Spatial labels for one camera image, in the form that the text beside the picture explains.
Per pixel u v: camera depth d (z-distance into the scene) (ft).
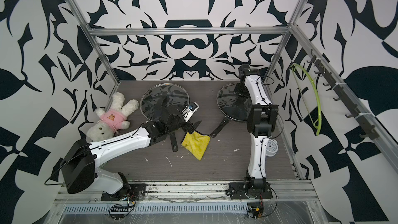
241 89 2.73
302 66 2.67
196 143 2.82
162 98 3.09
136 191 2.44
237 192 2.35
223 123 2.93
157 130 1.99
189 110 2.20
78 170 1.36
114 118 2.98
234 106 3.27
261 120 1.91
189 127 2.30
